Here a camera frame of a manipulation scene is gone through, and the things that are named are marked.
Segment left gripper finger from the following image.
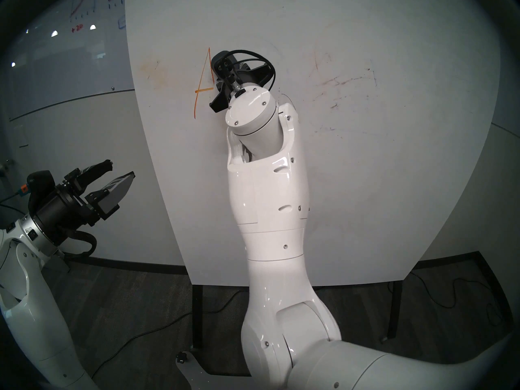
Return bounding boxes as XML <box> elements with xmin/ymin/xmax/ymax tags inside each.
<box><xmin>84</xmin><ymin>172</ymin><xmax>136</xmax><ymax>221</ymax></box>
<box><xmin>63</xmin><ymin>160</ymin><xmax>114</xmax><ymax>191</ymax></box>

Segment black whiteboard stand leg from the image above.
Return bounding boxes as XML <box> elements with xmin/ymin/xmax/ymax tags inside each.
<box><xmin>380</xmin><ymin>280</ymin><xmax>404</xmax><ymax>344</ymax></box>
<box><xmin>192</xmin><ymin>285</ymin><xmax>204</xmax><ymax>348</ymax></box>

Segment thin black left camera cable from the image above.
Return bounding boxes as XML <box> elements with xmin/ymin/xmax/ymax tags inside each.
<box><xmin>0</xmin><ymin>189</ymin><xmax>25</xmax><ymax>215</ymax></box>

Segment wall-mounted glass board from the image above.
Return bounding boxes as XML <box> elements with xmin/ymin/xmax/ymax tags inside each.
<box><xmin>0</xmin><ymin>0</ymin><xmax>137</xmax><ymax>121</ymax></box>

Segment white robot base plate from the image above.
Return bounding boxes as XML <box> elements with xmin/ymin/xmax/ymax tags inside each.
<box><xmin>175</xmin><ymin>351</ymin><xmax>252</xmax><ymax>390</ymax></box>

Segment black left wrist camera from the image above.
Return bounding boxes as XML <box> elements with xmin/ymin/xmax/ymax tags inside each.
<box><xmin>21</xmin><ymin>171</ymin><xmax>56</xmax><ymax>209</ymax></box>

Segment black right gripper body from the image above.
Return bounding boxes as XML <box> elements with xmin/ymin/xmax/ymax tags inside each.
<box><xmin>221</xmin><ymin>65</ymin><xmax>260</xmax><ymax>94</ymax></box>

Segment thin black camera cable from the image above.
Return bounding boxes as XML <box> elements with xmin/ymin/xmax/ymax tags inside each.
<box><xmin>0</xmin><ymin>189</ymin><xmax>25</xmax><ymax>215</ymax></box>
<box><xmin>225</xmin><ymin>49</ymin><xmax>277</xmax><ymax>94</ymax></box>

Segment white freestanding whiteboard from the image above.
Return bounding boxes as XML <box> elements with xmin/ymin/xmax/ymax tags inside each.
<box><xmin>124</xmin><ymin>0</ymin><xmax>501</xmax><ymax>287</ymax></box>

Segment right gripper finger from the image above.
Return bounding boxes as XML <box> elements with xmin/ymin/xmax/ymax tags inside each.
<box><xmin>252</xmin><ymin>62</ymin><xmax>275</xmax><ymax>87</ymax></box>
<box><xmin>210</xmin><ymin>84</ymin><xmax>233</xmax><ymax>113</ymax></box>

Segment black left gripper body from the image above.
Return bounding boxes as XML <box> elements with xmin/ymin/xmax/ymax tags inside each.
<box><xmin>35</xmin><ymin>185</ymin><xmax>120</xmax><ymax>247</ymax></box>

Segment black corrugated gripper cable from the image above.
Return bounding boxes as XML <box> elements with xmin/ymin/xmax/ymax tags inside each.
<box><xmin>61</xmin><ymin>231</ymin><xmax>98</xmax><ymax>259</ymax></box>

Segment black floor cable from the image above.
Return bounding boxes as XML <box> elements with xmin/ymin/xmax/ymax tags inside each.
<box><xmin>91</xmin><ymin>287</ymin><xmax>250</xmax><ymax>378</ymax></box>
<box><xmin>408</xmin><ymin>269</ymin><xmax>505</xmax><ymax>325</ymax></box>

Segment thin black right camera cable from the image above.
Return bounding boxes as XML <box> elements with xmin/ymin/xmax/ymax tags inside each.
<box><xmin>225</xmin><ymin>49</ymin><xmax>277</xmax><ymax>94</ymax></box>

